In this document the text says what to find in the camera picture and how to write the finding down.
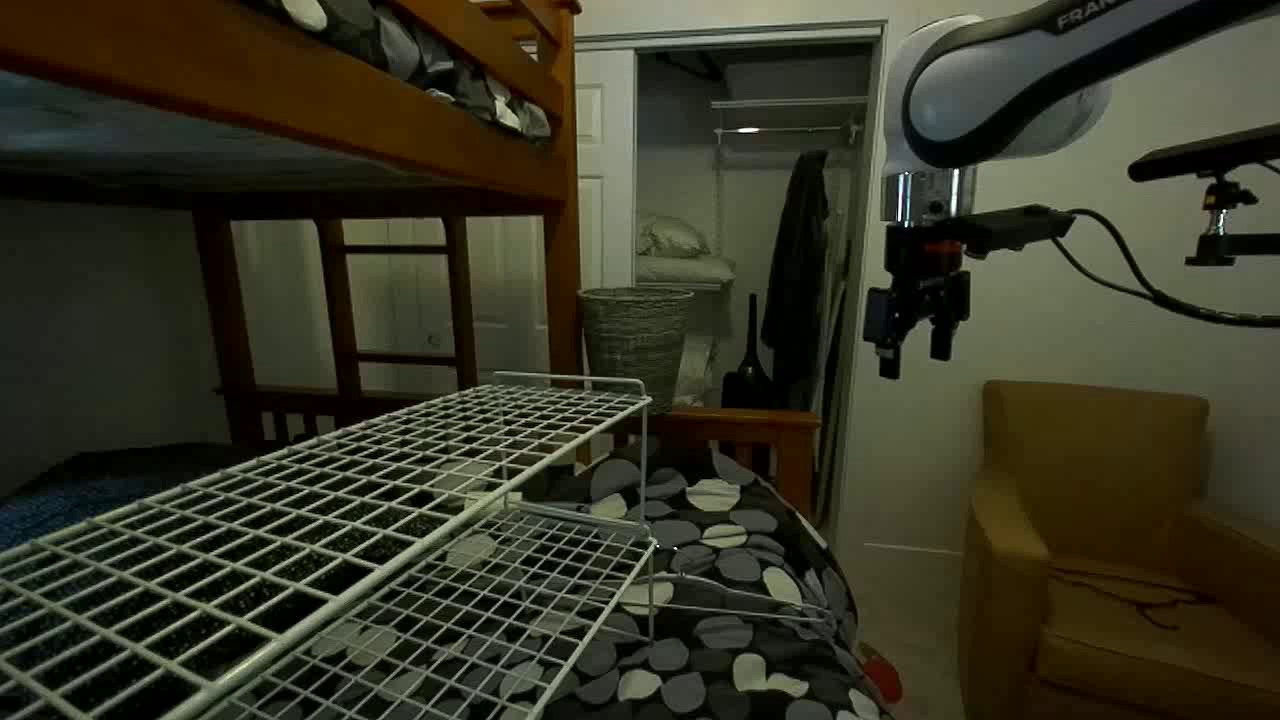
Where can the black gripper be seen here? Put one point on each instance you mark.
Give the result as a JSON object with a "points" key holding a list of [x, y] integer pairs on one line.
{"points": [[923, 283]]}

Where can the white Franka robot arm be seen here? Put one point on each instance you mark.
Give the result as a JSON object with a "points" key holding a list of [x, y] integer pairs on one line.
{"points": [[1001, 93]]}

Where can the dark hanging jacket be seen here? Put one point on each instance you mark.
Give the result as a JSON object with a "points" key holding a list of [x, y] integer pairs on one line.
{"points": [[799, 283]]}

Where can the black bottle shaped object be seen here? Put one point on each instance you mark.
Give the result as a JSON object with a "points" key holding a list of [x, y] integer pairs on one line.
{"points": [[750, 381]]}

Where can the mustard yellow armchair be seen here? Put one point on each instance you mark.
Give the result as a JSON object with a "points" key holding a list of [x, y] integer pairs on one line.
{"points": [[1104, 453]]}

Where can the folded white linens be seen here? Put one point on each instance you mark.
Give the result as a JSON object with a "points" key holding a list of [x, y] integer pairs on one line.
{"points": [[674, 245]]}

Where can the grey woven laundry basket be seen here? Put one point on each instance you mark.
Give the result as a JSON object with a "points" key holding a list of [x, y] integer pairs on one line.
{"points": [[639, 341]]}

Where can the black grey dotted duvet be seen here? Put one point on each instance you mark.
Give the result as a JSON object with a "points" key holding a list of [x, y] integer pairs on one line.
{"points": [[722, 585]]}

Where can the small red object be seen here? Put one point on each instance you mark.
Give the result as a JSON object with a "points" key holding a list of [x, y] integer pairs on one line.
{"points": [[881, 672]]}

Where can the white closet door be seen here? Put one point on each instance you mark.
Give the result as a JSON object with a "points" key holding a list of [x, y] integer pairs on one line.
{"points": [[605, 161]]}

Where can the dotted upper bunk bedding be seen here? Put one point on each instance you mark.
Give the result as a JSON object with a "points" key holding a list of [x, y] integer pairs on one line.
{"points": [[402, 46]]}

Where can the blue bed sheet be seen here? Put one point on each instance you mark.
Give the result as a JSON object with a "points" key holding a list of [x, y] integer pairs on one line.
{"points": [[95, 486]]}

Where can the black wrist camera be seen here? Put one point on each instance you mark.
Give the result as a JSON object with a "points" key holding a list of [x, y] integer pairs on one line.
{"points": [[1013, 224]]}

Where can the black camera on stand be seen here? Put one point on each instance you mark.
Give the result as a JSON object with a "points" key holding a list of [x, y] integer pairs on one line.
{"points": [[1202, 148]]}

